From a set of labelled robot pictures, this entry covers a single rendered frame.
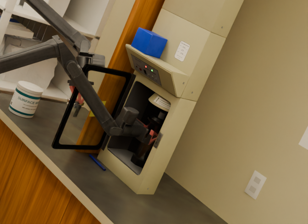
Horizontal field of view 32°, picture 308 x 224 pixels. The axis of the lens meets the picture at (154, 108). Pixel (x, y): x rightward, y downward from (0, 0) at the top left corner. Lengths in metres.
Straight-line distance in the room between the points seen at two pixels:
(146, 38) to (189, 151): 0.72
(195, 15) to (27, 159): 1.01
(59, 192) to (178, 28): 0.86
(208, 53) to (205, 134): 0.57
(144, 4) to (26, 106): 0.78
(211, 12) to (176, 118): 0.47
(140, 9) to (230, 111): 0.66
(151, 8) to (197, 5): 0.26
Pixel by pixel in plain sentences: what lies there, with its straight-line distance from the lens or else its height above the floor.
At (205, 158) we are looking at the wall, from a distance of 2.67.
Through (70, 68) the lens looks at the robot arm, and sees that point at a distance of 2.02.
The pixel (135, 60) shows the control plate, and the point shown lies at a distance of 2.35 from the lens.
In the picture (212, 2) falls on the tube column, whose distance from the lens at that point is 2.24.
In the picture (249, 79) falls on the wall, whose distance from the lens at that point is 2.57.
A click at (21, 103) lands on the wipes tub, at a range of 2.70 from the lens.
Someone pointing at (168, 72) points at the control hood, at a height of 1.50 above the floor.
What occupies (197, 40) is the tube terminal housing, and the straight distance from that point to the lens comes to 2.24.
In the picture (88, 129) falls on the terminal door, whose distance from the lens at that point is 2.41.
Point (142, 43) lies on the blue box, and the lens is 2.30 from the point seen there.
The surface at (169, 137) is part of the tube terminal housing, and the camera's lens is 2.31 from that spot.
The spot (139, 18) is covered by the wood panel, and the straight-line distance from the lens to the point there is 2.43.
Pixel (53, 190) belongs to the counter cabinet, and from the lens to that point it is 2.37.
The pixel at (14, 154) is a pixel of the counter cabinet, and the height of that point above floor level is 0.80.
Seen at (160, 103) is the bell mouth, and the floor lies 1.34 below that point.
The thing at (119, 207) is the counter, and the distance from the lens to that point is 2.17.
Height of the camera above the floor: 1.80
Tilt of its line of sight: 12 degrees down
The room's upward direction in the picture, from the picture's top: 24 degrees clockwise
